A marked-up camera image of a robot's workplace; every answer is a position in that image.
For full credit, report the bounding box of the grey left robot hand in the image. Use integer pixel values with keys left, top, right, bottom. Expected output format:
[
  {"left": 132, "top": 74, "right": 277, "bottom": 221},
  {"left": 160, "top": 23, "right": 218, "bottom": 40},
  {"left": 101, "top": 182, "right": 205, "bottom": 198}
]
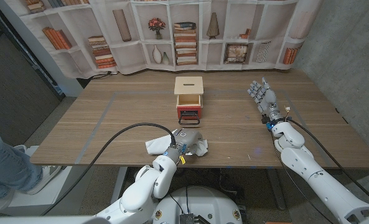
[{"left": 170, "top": 129, "right": 204, "bottom": 156}]

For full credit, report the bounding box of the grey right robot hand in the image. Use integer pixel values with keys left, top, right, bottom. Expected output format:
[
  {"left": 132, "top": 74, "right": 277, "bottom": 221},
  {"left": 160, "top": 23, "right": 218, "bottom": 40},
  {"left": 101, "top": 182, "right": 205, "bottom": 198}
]
[{"left": 247, "top": 77, "right": 286, "bottom": 124}]

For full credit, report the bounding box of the white cloth napkin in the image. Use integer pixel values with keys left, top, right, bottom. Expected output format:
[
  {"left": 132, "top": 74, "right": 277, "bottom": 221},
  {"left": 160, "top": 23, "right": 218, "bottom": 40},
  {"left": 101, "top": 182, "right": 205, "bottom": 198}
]
[{"left": 145, "top": 128, "right": 209, "bottom": 157}]

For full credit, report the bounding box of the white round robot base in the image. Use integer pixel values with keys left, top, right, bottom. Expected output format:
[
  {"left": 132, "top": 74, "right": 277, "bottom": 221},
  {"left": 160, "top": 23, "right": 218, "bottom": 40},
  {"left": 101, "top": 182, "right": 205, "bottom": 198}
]
[{"left": 152, "top": 185, "right": 243, "bottom": 224}]

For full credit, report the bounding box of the light wooden slotted box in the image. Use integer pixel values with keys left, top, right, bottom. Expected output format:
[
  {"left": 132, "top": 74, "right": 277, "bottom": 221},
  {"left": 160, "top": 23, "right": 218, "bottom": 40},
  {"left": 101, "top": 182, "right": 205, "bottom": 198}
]
[{"left": 174, "top": 76, "right": 205, "bottom": 109}]

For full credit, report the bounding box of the grey table leg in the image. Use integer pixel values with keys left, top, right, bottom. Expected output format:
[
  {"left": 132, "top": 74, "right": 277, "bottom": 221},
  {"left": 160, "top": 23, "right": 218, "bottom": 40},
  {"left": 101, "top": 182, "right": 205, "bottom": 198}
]
[
  {"left": 266, "top": 169, "right": 287, "bottom": 211},
  {"left": 110, "top": 167, "right": 129, "bottom": 205}
]

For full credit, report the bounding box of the printed bookshelf backdrop cloth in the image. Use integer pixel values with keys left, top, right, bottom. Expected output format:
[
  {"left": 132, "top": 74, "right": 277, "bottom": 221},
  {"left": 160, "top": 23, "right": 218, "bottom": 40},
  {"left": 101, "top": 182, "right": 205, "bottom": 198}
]
[{"left": 0, "top": 0, "right": 325, "bottom": 80}]

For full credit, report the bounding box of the person leg in blue jeans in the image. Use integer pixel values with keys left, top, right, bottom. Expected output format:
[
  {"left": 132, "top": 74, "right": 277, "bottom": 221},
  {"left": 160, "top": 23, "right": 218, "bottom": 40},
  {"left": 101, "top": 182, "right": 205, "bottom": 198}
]
[{"left": 0, "top": 126, "right": 44, "bottom": 203}]

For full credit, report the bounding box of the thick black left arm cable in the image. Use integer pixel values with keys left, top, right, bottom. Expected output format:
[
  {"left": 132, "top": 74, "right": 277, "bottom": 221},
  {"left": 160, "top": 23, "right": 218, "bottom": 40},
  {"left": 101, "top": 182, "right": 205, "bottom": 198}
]
[{"left": 40, "top": 122, "right": 177, "bottom": 217}]

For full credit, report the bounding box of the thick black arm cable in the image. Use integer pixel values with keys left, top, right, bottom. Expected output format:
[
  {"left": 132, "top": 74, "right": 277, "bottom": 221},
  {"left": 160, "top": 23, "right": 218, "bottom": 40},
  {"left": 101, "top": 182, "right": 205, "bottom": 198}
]
[
  {"left": 40, "top": 122, "right": 177, "bottom": 217},
  {"left": 288, "top": 118, "right": 369, "bottom": 208}
]

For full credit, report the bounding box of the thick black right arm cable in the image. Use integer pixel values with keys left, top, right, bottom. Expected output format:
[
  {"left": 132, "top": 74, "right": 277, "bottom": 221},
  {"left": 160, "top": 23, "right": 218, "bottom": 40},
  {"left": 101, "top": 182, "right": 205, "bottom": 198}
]
[{"left": 288, "top": 118, "right": 369, "bottom": 208}]

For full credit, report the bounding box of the thin black cable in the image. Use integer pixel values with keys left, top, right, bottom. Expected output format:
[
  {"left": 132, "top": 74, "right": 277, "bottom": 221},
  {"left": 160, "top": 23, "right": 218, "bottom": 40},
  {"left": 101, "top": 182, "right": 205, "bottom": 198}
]
[{"left": 270, "top": 129, "right": 328, "bottom": 224}]

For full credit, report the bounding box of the black floor cable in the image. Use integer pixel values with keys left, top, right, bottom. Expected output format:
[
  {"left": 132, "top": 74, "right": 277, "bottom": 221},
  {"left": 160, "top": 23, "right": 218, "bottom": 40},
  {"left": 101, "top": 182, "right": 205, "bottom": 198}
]
[{"left": 86, "top": 70, "right": 113, "bottom": 80}]

